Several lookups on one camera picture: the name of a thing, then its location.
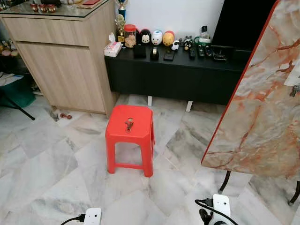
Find low black media console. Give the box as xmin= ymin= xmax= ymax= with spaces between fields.
xmin=104 ymin=45 xmax=251 ymax=113

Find marble pattern folding table top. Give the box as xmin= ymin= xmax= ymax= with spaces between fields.
xmin=202 ymin=0 xmax=300 ymax=180

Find white patch with hook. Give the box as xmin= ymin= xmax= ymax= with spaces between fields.
xmin=284 ymin=65 xmax=300 ymax=88

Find blue and gold trophy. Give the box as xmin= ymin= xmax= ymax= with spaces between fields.
xmin=117 ymin=0 xmax=128 ymax=19

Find flat red book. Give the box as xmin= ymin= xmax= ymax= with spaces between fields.
xmin=77 ymin=0 xmax=102 ymax=7

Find white egg figurine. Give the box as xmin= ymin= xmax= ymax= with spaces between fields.
xmin=151 ymin=30 xmax=163 ymax=46

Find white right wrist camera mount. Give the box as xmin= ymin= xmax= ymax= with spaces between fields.
xmin=212 ymin=194 xmax=231 ymax=222

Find key bunch with red tag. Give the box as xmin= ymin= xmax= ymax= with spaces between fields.
xmin=125 ymin=119 xmax=135 ymax=133

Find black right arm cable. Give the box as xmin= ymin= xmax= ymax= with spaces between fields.
xmin=195 ymin=199 xmax=240 ymax=225

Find light wooden cabinet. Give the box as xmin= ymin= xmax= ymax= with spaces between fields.
xmin=0 ymin=0 xmax=119 ymax=115

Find green bin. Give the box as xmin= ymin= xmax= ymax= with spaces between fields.
xmin=0 ymin=75 xmax=37 ymax=109

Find white cup with green base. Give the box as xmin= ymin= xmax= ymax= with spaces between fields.
xmin=195 ymin=25 xmax=212 ymax=47

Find white tissue pack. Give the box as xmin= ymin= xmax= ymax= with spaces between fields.
xmin=104 ymin=33 xmax=123 ymax=58

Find red plastic stool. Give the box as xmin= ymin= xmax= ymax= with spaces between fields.
xmin=105 ymin=105 xmax=156 ymax=178

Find clear jar with red lid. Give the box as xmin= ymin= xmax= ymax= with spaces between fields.
xmin=124 ymin=24 xmax=137 ymax=48

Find yellow orange egg figurine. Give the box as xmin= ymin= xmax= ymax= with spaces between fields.
xmin=162 ymin=30 xmax=175 ymax=47

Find thin black rod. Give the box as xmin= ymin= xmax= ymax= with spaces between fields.
xmin=0 ymin=91 xmax=36 ymax=121

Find black television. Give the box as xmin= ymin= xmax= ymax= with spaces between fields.
xmin=212 ymin=0 xmax=277 ymax=51

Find small black white figurine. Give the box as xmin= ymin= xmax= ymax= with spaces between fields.
xmin=183 ymin=36 xmax=194 ymax=51

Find black mouse figurine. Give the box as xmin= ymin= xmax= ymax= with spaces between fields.
xmin=139 ymin=29 xmax=151 ymax=46

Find black curved table leg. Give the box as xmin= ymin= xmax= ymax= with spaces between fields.
xmin=288 ymin=180 xmax=300 ymax=206
xmin=219 ymin=171 xmax=232 ymax=193

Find silver hanging keys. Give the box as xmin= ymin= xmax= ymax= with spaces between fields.
xmin=290 ymin=84 xmax=300 ymax=98

